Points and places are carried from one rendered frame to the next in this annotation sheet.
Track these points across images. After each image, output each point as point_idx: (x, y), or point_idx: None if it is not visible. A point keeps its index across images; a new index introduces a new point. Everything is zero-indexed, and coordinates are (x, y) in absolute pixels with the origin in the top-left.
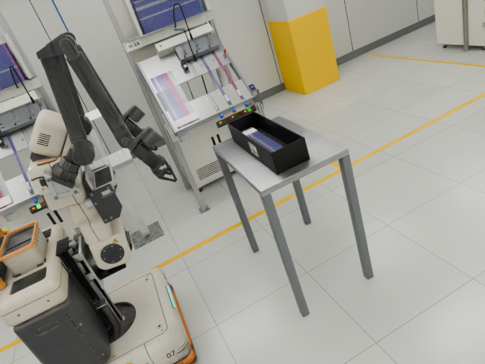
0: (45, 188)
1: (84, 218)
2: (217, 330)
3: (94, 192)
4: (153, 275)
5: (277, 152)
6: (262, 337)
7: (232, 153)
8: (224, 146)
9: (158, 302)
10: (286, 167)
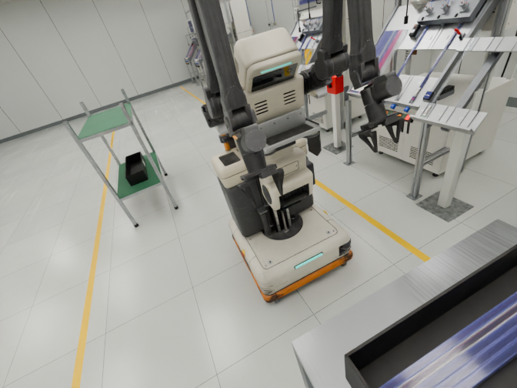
0: None
1: None
2: (307, 316)
3: None
4: (334, 235)
5: (355, 373)
6: (295, 368)
7: (462, 262)
8: (495, 241)
9: (298, 252)
10: None
